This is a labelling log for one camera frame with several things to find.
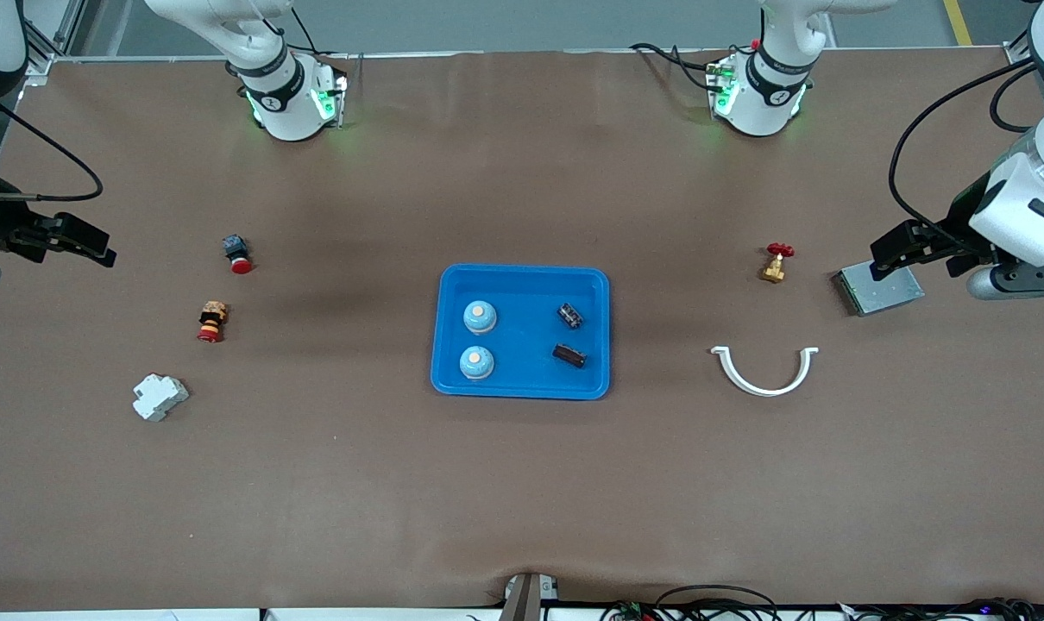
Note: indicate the grey metal box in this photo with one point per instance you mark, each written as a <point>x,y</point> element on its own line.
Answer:
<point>876,297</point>

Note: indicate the aluminium frame profile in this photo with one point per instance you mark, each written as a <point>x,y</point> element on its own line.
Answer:
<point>1018,53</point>
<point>39,69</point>

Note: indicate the grey camera stand post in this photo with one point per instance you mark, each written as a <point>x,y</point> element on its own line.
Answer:
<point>522,604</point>

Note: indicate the blue plastic tray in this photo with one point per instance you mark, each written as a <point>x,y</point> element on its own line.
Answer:
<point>522,362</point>

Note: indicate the white circuit breaker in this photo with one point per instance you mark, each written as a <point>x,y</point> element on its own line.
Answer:
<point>158,398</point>

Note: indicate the red yellow emergency stop button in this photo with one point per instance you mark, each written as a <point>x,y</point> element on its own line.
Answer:
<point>211,326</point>

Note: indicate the brown table mat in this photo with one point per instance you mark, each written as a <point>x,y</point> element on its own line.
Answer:
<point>522,500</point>

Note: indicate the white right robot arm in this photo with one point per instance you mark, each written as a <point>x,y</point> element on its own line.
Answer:
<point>285,112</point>

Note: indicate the brown cylindrical capacitor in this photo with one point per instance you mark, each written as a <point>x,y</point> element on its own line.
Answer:
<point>569,355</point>
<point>570,316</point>

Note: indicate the red push button black base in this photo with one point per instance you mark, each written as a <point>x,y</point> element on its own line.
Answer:
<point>241,265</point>

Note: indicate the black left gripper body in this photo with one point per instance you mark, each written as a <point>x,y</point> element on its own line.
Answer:
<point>959,217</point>

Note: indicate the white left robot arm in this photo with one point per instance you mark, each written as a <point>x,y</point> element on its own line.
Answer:
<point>768,112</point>

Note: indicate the blue call bell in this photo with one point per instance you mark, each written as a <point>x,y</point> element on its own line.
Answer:
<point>480,317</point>
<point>476,363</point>

